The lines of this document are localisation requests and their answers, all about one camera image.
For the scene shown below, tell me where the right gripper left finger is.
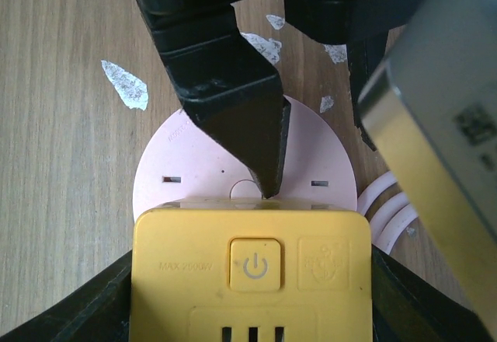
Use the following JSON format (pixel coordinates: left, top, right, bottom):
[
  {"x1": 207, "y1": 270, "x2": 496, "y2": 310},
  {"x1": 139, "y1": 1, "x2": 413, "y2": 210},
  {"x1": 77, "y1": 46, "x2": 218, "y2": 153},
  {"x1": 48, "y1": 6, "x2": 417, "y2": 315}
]
[{"x1": 1, "y1": 252, "x2": 132, "y2": 341}]

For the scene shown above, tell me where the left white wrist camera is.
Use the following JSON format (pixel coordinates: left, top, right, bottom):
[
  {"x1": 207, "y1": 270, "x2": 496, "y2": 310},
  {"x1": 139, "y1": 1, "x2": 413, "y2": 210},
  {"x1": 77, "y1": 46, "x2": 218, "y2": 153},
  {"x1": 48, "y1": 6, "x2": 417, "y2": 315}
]
[{"x1": 358, "y1": 0, "x2": 496, "y2": 341}]

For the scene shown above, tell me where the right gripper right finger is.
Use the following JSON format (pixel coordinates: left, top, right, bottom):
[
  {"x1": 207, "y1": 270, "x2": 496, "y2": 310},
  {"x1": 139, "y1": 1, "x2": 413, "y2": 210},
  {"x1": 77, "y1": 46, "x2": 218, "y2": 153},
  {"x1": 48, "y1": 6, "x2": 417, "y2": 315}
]
[{"x1": 371, "y1": 246, "x2": 495, "y2": 341}]

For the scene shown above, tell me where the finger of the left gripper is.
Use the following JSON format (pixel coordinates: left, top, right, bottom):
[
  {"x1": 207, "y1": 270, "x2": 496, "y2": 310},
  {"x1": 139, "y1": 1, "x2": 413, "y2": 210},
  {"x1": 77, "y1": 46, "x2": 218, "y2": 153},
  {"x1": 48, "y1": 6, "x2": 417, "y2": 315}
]
[
  {"x1": 136, "y1": 0, "x2": 290, "y2": 198},
  {"x1": 284, "y1": 0, "x2": 422, "y2": 150}
]

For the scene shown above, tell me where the yellow cube socket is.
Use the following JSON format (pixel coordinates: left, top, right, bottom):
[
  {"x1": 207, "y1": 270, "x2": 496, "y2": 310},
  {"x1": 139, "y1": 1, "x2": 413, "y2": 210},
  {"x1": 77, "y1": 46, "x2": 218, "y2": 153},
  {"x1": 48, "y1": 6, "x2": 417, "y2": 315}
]
[{"x1": 130, "y1": 200, "x2": 373, "y2": 341}]

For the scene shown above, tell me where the pink round socket base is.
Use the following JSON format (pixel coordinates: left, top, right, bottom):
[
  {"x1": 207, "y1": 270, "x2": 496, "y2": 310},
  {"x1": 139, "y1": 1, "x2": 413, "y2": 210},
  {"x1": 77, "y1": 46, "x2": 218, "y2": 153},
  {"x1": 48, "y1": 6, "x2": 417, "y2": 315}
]
[{"x1": 132, "y1": 99, "x2": 357, "y2": 218}]

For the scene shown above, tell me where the pink cable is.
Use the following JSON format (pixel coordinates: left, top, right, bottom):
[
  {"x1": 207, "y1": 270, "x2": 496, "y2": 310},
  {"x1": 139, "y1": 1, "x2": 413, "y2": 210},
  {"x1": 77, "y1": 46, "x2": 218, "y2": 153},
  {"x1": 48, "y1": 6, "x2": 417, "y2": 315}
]
[{"x1": 355, "y1": 173, "x2": 422, "y2": 256}]

